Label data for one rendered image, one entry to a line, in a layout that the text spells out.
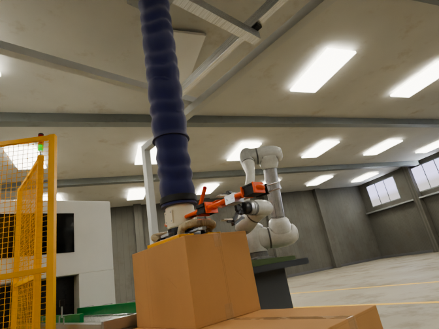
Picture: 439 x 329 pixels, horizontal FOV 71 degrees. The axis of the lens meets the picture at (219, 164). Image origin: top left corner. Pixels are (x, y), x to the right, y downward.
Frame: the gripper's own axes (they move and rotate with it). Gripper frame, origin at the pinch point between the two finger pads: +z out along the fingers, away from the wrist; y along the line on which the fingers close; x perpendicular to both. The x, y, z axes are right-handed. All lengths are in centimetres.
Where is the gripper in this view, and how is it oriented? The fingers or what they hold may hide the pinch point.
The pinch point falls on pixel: (221, 207)
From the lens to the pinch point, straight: 170.8
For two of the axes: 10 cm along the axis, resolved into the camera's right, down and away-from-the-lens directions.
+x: -6.4, 3.6, 6.8
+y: 1.7, 9.3, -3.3
